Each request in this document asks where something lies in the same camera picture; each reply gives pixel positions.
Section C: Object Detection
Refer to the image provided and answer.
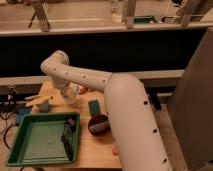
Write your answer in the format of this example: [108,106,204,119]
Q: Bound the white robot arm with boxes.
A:
[41,50,173,171]

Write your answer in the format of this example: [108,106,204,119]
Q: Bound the black brush in tray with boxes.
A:
[61,118,76,160]

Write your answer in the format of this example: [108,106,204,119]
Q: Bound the distant green tray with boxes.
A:
[134,16,157,24]

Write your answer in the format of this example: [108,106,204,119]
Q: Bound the green plastic tray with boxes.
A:
[6,112,80,167]

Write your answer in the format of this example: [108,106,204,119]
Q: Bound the green sponge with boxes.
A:
[88,100,101,116]

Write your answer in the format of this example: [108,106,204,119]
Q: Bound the orange fruit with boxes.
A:
[78,86,87,95]

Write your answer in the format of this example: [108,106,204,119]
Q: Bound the dark red bowl with sponge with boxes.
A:
[88,114,110,136]

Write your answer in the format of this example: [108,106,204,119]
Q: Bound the blue toy figure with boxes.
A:
[38,100,50,112]

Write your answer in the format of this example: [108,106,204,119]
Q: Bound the orange carrot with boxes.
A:
[112,148,118,156]

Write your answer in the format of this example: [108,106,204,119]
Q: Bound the wooden spatula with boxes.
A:
[25,95,52,107]

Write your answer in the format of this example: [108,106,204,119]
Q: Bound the blue box on floor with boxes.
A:
[15,108,31,125]

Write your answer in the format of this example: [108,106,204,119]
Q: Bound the black cables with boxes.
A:
[0,99,21,151]

